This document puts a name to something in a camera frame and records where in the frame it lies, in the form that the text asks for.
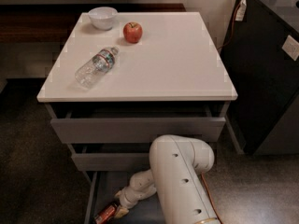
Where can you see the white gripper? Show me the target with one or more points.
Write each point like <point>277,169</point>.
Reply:
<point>128,197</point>

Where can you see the red coke can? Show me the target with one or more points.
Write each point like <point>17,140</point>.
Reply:
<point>106,214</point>

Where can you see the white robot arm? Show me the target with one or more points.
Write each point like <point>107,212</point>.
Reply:
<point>175,165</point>

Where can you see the grey middle drawer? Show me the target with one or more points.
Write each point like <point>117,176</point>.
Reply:
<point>111,156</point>

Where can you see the grey top drawer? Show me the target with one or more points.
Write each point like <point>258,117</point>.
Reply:
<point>135,122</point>

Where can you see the white cabinet counter top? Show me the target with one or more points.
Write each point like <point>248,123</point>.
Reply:
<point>175,60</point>

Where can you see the clear plastic water bottle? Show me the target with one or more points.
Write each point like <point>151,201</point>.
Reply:
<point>90,72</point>

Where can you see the black cabinet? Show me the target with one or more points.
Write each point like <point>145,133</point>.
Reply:
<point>265,116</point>

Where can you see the red apple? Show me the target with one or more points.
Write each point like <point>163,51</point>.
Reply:
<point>132,32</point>

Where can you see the white bowl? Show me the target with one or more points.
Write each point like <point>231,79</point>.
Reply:
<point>102,18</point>

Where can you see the dark wooden bench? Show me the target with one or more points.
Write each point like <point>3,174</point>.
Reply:
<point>39,23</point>

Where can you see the white paper tag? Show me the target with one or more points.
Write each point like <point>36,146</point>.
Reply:
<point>240,13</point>

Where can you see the white wall outlet plate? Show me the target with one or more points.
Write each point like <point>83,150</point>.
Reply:
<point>291,47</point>

